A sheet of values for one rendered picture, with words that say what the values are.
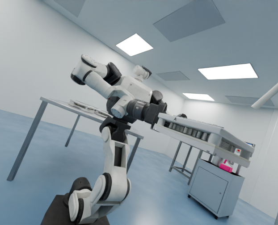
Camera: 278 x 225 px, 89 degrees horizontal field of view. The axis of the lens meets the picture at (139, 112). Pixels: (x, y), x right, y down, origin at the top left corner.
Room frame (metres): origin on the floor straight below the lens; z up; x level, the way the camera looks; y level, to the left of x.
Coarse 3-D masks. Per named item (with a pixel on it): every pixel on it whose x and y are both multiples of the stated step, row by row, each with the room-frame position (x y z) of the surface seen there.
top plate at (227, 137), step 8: (168, 120) 0.50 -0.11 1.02; (176, 120) 0.46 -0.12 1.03; (184, 120) 0.44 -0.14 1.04; (192, 128) 0.44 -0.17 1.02; (200, 128) 0.39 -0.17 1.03; (208, 128) 0.37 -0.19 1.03; (216, 128) 0.35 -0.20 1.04; (224, 136) 0.35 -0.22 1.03; (232, 136) 0.37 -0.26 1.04; (232, 144) 0.43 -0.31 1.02; (240, 144) 0.41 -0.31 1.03; (248, 144) 0.44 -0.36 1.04
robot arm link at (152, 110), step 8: (136, 104) 0.60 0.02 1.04; (144, 104) 0.59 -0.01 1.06; (152, 104) 0.59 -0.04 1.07; (160, 104) 0.57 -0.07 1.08; (136, 112) 0.60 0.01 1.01; (144, 112) 0.60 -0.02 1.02; (152, 112) 0.58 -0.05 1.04; (160, 112) 0.57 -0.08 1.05; (144, 120) 0.59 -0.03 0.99; (152, 120) 0.58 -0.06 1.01; (152, 128) 0.58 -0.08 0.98
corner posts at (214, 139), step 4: (160, 120) 0.53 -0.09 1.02; (164, 120) 0.53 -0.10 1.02; (160, 124) 0.53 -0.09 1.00; (212, 136) 0.36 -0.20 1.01; (216, 136) 0.35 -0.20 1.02; (220, 136) 0.35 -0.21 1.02; (208, 140) 0.36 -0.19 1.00; (212, 140) 0.35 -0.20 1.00; (216, 140) 0.35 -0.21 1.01; (220, 140) 0.35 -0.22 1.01; (216, 144) 0.35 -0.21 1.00; (240, 152) 0.48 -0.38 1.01; (244, 152) 0.47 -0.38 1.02; (248, 152) 0.46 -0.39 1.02; (240, 156) 0.48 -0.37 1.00; (244, 156) 0.47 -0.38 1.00; (248, 156) 0.46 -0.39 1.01
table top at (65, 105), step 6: (42, 96) 1.40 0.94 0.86; (48, 102) 1.38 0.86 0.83; (54, 102) 1.39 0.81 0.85; (60, 102) 1.57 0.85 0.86; (66, 102) 1.95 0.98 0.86; (66, 108) 1.41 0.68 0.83; (72, 108) 1.41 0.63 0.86; (78, 108) 1.70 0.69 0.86; (78, 114) 1.42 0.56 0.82; (84, 114) 1.43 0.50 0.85; (90, 114) 1.57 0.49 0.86; (96, 114) 1.95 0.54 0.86; (96, 120) 1.44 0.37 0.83; (102, 120) 1.45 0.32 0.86; (132, 126) 2.65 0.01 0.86; (126, 132) 1.48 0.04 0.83; (132, 132) 1.49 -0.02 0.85; (138, 132) 1.77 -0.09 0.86
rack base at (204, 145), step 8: (160, 128) 0.51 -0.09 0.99; (168, 128) 0.48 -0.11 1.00; (176, 136) 0.44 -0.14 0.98; (184, 136) 0.42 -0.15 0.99; (192, 144) 0.39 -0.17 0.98; (200, 144) 0.37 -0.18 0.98; (208, 144) 0.36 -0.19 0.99; (216, 152) 0.35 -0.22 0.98; (224, 152) 0.37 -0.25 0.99; (232, 160) 0.40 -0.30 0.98; (240, 160) 0.43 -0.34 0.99; (248, 160) 0.46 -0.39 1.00
